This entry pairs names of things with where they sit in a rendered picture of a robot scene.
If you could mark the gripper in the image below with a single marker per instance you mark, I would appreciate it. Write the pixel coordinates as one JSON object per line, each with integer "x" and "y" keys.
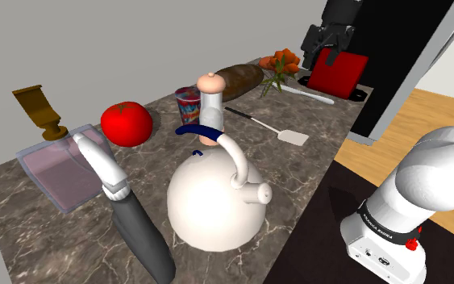
{"x": 340, "y": 12}

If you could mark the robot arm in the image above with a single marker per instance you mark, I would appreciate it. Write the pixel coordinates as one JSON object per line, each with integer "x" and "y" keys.
{"x": 415, "y": 185}

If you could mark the red appliance on black base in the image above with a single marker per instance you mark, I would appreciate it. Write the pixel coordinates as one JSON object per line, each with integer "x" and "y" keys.
{"x": 340, "y": 76}

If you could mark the orange carrot bunch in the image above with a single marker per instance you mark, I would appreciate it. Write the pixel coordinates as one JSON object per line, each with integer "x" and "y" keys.
{"x": 285, "y": 59}

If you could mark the white spoon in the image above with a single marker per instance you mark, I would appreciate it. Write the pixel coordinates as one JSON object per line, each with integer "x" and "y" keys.
{"x": 309, "y": 95}

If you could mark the brown bread loaf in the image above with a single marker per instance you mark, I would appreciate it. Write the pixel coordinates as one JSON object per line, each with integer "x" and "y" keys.
{"x": 242, "y": 78}

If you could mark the white and beige pepper mill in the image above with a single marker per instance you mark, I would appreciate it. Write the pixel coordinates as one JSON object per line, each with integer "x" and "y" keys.
{"x": 211, "y": 102}

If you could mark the colourful printed cup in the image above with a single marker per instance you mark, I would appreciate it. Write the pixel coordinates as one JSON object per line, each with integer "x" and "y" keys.
{"x": 187, "y": 106}

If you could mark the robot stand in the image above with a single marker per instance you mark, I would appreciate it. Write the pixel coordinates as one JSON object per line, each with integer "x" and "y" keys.
{"x": 313, "y": 236}

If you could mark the red tomato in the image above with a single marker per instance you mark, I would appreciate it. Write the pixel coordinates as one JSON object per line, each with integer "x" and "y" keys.
{"x": 126, "y": 124}

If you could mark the grey spray bottle white nozzle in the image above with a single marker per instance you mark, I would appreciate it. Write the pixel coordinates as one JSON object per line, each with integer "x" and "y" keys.
{"x": 140, "y": 228}

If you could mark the pink perfume bottle brown cap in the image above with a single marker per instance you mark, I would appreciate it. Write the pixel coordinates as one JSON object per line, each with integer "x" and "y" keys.
{"x": 61, "y": 173}

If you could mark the black door with grey frame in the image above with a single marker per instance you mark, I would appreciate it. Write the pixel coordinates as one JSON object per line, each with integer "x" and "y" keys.
{"x": 391, "y": 59}

